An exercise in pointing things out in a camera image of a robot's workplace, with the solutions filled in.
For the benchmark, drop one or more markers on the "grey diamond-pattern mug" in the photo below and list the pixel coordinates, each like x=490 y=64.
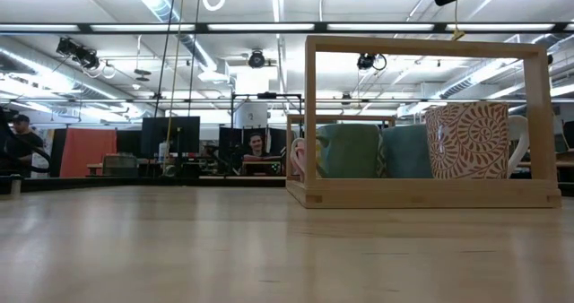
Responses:
x=381 y=157

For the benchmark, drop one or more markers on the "wooden slatted mug tray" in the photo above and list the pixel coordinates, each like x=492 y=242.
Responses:
x=426 y=193

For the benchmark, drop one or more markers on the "black ceiling spotlights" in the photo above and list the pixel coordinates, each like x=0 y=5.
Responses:
x=83 y=57

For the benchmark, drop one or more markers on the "green ceramic mug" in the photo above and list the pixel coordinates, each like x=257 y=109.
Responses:
x=350 y=153

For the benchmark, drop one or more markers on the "black partition panel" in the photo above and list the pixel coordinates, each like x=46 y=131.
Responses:
x=231 y=141

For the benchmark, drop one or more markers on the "blue faceted mug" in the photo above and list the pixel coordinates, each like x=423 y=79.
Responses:
x=406 y=153

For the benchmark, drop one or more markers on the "pink ceramic mug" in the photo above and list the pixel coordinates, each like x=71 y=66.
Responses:
x=298 y=159

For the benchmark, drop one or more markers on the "black metal rig frame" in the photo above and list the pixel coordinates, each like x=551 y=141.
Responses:
x=266 y=95

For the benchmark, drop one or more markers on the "round black ceiling camera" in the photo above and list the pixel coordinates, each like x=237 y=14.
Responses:
x=256 y=59

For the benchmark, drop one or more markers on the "white mug orange floral pattern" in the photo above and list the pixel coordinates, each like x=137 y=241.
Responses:
x=466 y=141

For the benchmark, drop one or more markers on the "orange partition panel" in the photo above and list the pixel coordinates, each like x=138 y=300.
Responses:
x=87 y=153

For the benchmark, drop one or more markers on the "person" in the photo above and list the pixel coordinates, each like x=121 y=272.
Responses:
x=27 y=144
x=256 y=144

